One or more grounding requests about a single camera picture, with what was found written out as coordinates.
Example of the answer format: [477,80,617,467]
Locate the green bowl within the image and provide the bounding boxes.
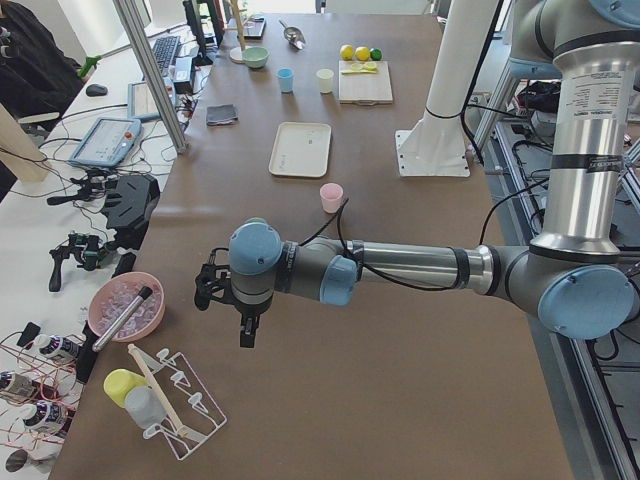
[242,46,270,69]

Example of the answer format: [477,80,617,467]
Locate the metal tube black tip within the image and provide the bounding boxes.
[92,286,153,353]

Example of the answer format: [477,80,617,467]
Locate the blue plastic cup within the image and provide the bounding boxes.
[277,68,294,94]

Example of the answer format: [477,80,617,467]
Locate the metal scoop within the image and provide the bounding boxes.
[279,19,306,50]

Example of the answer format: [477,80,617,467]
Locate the pink bowl with ice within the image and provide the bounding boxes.
[88,271,167,343]

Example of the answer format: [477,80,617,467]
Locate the pink plastic cup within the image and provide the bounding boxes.
[319,182,344,214]

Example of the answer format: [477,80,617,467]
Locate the blue teach pendant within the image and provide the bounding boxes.
[127,77,177,122]
[68,117,142,168]

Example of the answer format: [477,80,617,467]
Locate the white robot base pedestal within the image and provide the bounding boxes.
[395,0,502,178]

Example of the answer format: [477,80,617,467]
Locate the pale yellow plastic cup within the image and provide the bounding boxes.
[316,68,334,94]

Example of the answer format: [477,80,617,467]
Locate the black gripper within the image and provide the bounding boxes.
[194,248,265,348]

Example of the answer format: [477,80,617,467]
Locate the yellow cup on rack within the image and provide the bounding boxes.
[103,369,148,408]

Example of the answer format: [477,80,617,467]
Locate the grey folded cloth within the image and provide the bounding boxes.
[206,104,238,126]

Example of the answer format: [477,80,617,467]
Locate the wooden stick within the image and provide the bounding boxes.
[127,343,187,437]

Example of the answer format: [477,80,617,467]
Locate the wooden mug tree stand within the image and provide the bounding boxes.
[225,0,247,64]

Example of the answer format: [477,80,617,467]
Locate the yellow plastic knife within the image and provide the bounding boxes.
[340,69,378,75]

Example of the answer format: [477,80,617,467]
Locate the green lime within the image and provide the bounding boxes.
[370,48,383,61]

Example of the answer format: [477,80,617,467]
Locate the white wire cup rack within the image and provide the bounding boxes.
[142,348,227,461]

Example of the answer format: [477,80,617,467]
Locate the black keyboard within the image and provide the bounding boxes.
[152,35,181,77]

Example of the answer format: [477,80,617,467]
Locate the cream plastic tray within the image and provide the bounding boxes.
[269,122,332,178]

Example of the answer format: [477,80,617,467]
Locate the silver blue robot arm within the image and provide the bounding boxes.
[194,1,639,347]

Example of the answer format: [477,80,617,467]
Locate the aluminium frame post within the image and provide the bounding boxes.
[113,0,188,154]

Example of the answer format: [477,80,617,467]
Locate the clear cup on rack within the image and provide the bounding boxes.
[124,386,167,429]

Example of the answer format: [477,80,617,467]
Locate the person in black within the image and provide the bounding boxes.
[1,1,84,118]

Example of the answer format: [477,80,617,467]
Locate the wooden cutting board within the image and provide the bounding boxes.
[338,60,393,105]

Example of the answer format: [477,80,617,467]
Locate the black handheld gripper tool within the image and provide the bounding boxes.
[46,168,117,206]

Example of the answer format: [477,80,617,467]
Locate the black device housing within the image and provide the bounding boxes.
[101,174,160,250]

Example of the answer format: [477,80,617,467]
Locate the green black handheld gripper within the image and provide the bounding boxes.
[48,232,118,292]

